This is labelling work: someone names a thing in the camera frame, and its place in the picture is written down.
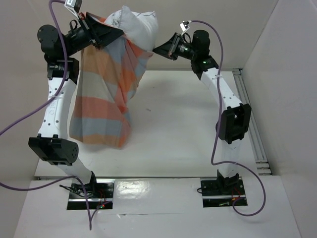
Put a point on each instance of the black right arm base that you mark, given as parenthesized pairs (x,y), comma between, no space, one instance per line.
(214,196)

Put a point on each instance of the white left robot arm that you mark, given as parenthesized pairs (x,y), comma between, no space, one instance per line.
(51,144)

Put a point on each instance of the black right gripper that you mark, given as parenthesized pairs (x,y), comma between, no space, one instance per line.
(175,45)

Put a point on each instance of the white pillow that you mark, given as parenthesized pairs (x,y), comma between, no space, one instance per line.
(141,28)

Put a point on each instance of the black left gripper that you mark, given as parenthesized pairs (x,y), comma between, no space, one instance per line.
(98,34)

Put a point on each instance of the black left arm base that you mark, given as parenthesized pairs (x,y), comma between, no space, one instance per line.
(101,197)

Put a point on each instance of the aluminium table edge rail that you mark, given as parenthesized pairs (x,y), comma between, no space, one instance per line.
(256,141)

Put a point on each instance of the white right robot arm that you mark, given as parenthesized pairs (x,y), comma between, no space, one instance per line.
(234,120)

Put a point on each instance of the orange grey checked pillowcase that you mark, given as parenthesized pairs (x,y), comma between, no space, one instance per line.
(108,79)

